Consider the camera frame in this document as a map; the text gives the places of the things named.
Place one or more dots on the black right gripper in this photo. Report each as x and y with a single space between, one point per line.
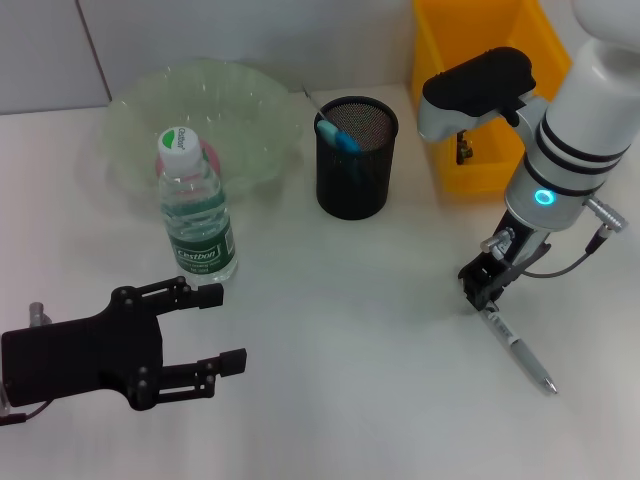
510 255

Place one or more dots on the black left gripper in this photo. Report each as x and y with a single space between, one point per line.
90 357

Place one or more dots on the silver clear ballpoint pen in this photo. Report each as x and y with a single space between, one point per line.
525 357

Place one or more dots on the clear green-label water bottle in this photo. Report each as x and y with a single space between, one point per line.
195 210

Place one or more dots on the green plastic wrapper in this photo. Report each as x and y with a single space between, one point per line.
466 147

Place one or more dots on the pink toy peach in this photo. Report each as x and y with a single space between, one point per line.
214 157

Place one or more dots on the blue scissors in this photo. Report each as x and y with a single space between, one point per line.
340 140

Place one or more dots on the transparent plastic ruler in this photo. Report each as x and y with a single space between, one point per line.
314 102

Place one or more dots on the black mesh pen holder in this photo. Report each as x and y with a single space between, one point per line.
360 190

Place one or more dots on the pale green glass fruit bowl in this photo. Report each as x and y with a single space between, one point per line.
250 110

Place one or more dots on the yellow plastic storage bin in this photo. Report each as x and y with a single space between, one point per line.
440 40

